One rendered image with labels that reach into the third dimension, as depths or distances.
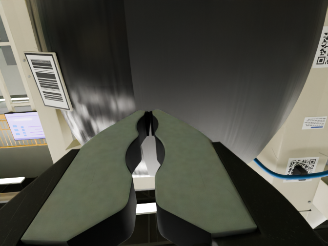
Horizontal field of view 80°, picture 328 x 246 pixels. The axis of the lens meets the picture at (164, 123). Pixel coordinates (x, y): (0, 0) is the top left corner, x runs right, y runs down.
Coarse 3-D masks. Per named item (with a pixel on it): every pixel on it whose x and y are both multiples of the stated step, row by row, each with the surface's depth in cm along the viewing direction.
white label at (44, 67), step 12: (36, 60) 19; (48, 60) 18; (36, 72) 20; (48, 72) 19; (60, 72) 19; (36, 84) 21; (48, 84) 20; (60, 84) 20; (48, 96) 21; (60, 96) 20; (60, 108) 21; (72, 108) 21
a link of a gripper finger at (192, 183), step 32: (160, 128) 10; (192, 128) 9; (160, 160) 9; (192, 160) 8; (160, 192) 6; (192, 192) 6; (224, 192) 6; (160, 224) 6; (192, 224) 5; (224, 224) 5
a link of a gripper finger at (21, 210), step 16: (64, 160) 8; (48, 176) 7; (32, 192) 6; (48, 192) 6; (0, 208) 6; (16, 208) 6; (32, 208) 6; (0, 224) 6; (16, 224) 6; (0, 240) 5; (16, 240) 5
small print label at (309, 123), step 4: (304, 120) 44; (308, 120) 44; (312, 120) 44; (316, 120) 44; (320, 120) 44; (324, 120) 44; (304, 124) 45; (308, 124) 45; (312, 124) 45; (316, 124) 45; (320, 124) 45; (324, 124) 45; (304, 128) 45; (308, 128) 45; (312, 128) 45; (316, 128) 45
